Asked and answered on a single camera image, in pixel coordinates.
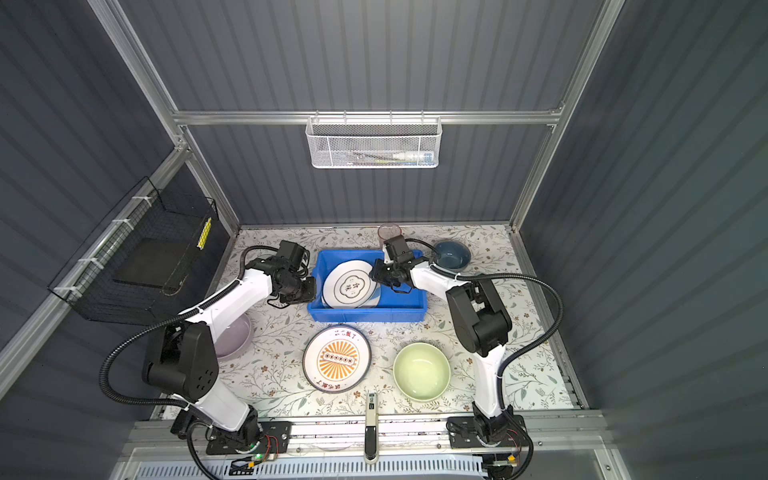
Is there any white plate teal rim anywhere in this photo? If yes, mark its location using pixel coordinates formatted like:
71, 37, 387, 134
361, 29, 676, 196
322, 260, 376, 309

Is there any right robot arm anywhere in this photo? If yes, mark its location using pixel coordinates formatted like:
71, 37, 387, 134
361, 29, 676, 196
370, 236, 513, 445

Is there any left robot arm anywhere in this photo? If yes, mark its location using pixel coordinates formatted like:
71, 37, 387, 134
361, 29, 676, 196
142, 240, 316, 450

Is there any blue plastic bin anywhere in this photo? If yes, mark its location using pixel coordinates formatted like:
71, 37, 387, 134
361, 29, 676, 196
307, 249, 427, 323

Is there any pink plastic cup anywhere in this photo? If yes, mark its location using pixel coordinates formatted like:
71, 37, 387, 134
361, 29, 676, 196
377, 223, 402, 246

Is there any grey blue bowl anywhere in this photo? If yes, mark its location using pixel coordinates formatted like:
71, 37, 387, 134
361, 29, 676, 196
434, 240, 472, 273

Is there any floral table mat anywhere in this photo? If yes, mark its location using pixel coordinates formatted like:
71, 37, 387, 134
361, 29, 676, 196
214, 225, 577, 417

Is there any purple bowl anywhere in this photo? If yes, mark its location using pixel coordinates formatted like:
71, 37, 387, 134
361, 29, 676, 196
214, 314, 253, 361

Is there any yellow tag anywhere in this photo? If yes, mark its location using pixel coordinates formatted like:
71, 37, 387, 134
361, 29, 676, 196
196, 217, 212, 250

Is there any orange sunburst plate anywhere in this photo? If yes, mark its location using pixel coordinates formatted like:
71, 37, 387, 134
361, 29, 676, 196
302, 324, 372, 394

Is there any light green bowl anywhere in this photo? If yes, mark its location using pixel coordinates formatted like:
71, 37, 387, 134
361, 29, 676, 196
392, 342, 451, 403

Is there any black pad in basket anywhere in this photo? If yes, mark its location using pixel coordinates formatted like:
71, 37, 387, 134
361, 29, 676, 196
113, 238, 190, 290

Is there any black white handheld device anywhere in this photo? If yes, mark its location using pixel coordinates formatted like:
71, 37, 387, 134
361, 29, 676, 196
364, 392, 379, 464

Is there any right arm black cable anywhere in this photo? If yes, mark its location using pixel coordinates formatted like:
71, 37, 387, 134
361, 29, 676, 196
404, 238, 565, 480

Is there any white wire mesh basket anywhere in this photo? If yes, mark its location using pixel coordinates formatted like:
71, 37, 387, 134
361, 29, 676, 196
305, 115, 443, 169

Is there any black wire basket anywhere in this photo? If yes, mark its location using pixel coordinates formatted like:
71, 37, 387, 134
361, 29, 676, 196
48, 184, 230, 326

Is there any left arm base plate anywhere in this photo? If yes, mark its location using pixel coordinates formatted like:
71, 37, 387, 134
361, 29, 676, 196
205, 421, 293, 455

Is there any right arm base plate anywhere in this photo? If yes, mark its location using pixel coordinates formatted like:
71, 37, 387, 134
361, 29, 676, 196
446, 415, 531, 450

